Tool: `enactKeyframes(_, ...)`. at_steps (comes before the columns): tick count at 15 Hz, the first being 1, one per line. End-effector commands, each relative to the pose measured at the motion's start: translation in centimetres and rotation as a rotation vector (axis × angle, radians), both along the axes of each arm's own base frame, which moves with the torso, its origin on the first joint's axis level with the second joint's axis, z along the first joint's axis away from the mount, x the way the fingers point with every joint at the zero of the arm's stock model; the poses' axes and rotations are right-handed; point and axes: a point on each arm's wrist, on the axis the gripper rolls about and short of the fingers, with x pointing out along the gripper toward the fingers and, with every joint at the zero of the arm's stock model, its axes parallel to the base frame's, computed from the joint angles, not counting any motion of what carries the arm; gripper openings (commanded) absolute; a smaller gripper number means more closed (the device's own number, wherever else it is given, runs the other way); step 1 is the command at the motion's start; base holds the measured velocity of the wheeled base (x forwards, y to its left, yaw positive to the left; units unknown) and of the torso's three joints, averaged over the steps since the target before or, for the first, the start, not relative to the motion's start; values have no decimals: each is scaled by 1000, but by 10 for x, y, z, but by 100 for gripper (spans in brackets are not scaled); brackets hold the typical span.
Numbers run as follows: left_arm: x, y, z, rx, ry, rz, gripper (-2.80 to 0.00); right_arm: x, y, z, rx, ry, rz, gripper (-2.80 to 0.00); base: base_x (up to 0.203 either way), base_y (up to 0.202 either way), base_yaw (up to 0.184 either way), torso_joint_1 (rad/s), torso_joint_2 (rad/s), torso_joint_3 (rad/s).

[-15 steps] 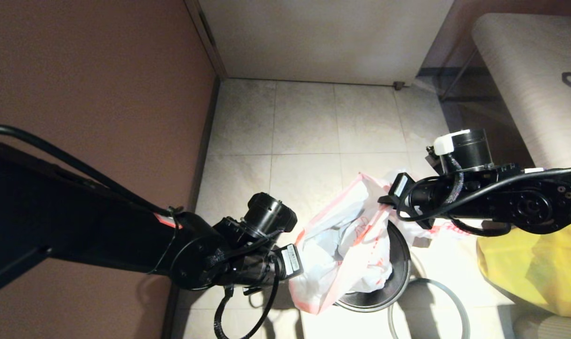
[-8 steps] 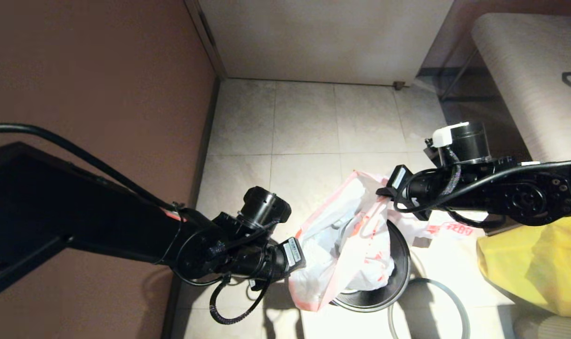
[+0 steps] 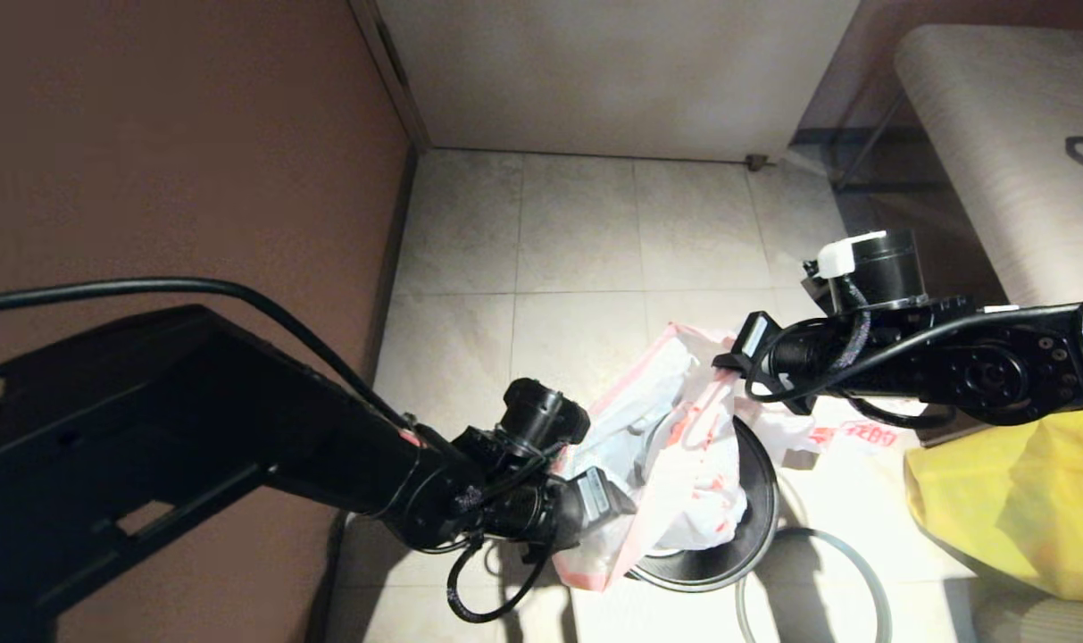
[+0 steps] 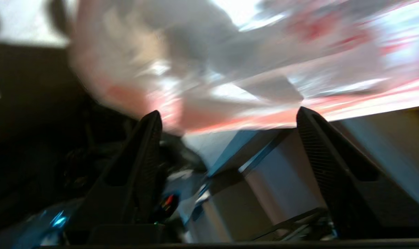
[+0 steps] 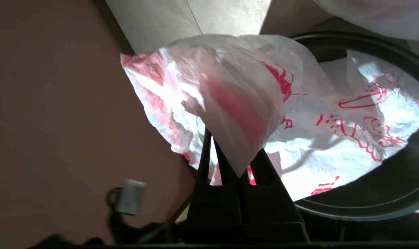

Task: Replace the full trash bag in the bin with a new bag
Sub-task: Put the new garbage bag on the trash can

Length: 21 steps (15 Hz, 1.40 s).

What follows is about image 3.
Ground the white red-printed trash bag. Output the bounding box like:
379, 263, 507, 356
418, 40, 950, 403
737, 393, 926, 467

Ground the white plastic bag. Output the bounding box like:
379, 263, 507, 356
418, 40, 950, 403
554, 323, 814, 592

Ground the grey bin rim ring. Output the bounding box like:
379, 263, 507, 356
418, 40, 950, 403
736, 527, 892, 643

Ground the black round trash bin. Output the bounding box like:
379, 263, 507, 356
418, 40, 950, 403
626, 415, 781, 594

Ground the yellow plastic bag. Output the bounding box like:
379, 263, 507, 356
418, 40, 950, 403
903, 409, 1083, 605

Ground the thin metal table leg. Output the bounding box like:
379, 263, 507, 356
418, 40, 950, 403
829, 89, 953, 196

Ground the dark baseboard strip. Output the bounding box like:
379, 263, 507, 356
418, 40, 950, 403
304, 147, 420, 643

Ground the beige woodgrain table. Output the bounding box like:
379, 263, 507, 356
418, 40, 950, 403
895, 25, 1083, 309

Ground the white door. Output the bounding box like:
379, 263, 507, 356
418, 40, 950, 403
376, 0, 863, 166

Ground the cream ribbed cylinder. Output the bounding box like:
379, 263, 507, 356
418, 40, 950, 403
973, 598, 1083, 643

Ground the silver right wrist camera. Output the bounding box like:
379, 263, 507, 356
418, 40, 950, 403
736, 311, 771, 363

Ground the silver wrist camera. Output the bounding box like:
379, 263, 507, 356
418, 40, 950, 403
736, 311, 771, 363
577, 466, 637, 539

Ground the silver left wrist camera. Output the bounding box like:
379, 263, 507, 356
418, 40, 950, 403
577, 466, 637, 539

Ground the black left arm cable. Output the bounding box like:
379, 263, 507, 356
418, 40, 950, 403
0, 277, 562, 624

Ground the grey door frame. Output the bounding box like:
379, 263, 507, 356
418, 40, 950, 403
349, 0, 433, 153

